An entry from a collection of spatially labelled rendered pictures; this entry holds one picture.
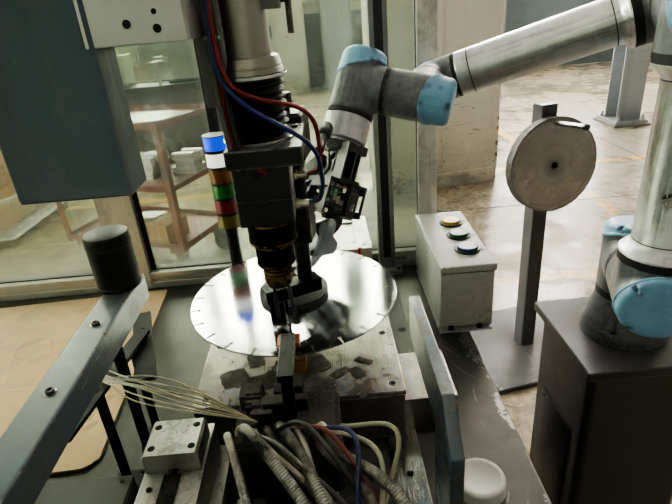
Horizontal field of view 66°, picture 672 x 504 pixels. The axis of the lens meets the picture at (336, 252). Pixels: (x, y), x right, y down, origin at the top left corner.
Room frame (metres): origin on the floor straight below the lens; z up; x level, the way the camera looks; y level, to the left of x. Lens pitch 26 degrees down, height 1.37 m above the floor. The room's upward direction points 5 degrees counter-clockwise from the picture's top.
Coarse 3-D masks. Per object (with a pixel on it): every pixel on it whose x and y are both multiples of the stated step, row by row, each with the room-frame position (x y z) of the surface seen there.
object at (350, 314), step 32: (224, 288) 0.77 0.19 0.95; (256, 288) 0.76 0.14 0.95; (352, 288) 0.73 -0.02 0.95; (384, 288) 0.72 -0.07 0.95; (192, 320) 0.68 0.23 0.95; (224, 320) 0.67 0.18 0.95; (256, 320) 0.66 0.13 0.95; (288, 320) 0.66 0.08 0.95; (320, 320) 0.65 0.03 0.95; (352, 320) 0.64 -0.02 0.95; (256, 352) 0.58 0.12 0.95
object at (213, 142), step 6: (216, 132) 1.02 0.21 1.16; (222, 132) 1.02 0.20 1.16; (204, 138) 0.99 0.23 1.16; (210, 138) 0.99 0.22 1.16; (216, 138) 0.99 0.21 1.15; (222, 138) 0.99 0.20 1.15; (204, 144) 0.99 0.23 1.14; (210, 144) 0.99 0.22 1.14; (216, 144) 0.99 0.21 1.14; (222, 144) 0.99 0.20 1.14; (204, 150) 1.00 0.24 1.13; (210, 150) 0.99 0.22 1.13; (216, 150) 0.99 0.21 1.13; (222, 150) 0.99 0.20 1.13
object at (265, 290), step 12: (300, 252) 0.65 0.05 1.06; (300, 264) 0.65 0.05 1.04; (300, 276) 0.66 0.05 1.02; (312, 276) 0.66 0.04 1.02; (264, 288) 0.64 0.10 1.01; (300, 288) 0.65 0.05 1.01; (312, 288) 0.65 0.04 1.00; (264, 300) 0.64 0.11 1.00; (288, 312) 0.65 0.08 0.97; (276, 324) 0.64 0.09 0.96
